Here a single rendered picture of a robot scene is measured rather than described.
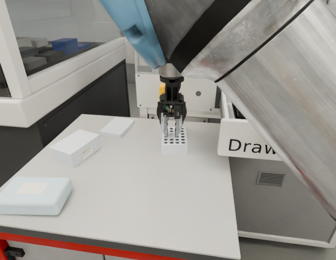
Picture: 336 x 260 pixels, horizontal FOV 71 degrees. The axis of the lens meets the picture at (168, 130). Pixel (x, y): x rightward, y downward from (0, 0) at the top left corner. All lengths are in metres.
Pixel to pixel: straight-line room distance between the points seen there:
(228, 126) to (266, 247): 1.03
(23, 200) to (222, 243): 0.45
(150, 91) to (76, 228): 0.60
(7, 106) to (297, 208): 1.31
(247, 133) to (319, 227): 0.93
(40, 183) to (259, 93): 0.59
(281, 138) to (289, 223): 1.28
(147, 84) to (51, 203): 0.58
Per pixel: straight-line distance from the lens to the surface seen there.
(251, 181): 1.22
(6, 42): 0.91
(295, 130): 0.17
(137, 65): 0.97
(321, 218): 1.46
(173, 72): 0.66
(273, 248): 1.58
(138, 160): 0.76
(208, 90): 0.96
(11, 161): 1.26
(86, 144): 0.78
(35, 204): 0.64
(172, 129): 0.84
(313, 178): 0.20
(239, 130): 0.65
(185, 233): 0.56
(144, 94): 1.00
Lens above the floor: 1.21
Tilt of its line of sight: 29 degrees down
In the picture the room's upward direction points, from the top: straight up
